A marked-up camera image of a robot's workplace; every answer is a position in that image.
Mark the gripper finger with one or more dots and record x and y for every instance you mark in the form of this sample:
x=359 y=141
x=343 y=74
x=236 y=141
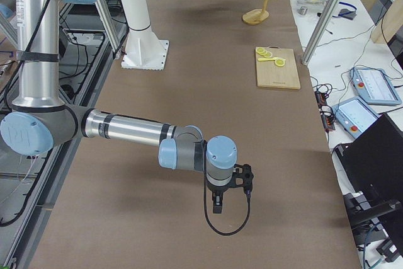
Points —
x=217 y=198

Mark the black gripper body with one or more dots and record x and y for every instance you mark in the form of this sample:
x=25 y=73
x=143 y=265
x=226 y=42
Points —
x=216 y=189

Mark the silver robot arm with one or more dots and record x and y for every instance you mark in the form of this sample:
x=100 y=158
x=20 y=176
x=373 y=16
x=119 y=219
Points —
x=40 y=120

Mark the wooden cup storage rack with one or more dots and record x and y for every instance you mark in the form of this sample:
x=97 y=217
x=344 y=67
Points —
x=256 y=16

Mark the small metal weight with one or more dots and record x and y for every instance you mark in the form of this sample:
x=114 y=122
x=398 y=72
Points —
x=303 y=10

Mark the lemon slice lower stack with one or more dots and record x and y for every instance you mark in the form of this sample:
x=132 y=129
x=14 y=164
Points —
x=268 y=55

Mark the yellow plastic knife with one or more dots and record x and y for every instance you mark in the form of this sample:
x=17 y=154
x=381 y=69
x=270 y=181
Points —
x=271 y=58

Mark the lemon slice front left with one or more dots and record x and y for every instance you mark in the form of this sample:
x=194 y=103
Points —
x=280 y=62

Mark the wooden cutting board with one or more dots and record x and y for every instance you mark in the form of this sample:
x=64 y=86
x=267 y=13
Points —
x=269 y=75

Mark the near teach pendant tablet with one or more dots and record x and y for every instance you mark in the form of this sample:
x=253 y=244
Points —
x=355 y=116

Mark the teach pendant tablet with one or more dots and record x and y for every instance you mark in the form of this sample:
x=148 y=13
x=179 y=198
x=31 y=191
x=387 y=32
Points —
x=374 y=87
x=355 y=116

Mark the black computer monitor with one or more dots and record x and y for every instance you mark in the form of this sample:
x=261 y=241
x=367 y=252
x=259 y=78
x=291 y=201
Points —
x=373 y=161

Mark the far teach pendant tablet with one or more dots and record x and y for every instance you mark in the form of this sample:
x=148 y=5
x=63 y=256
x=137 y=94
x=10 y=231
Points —
x=374 y=87

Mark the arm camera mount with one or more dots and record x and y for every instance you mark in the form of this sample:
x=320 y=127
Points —
x=242 y=176

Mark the aluminium frame post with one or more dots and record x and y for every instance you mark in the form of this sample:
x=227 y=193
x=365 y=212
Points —
x=319 y=31

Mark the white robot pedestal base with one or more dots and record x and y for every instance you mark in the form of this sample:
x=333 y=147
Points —
x=143 y=49

